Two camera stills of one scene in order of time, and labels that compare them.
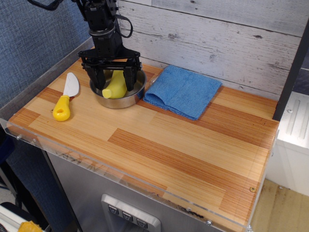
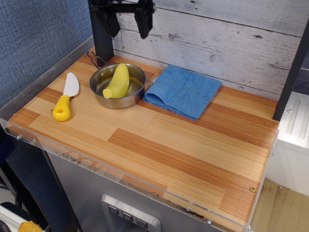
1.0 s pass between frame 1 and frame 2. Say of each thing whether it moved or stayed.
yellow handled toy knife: stayed
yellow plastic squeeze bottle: stayed
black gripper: moved
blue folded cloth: stayed
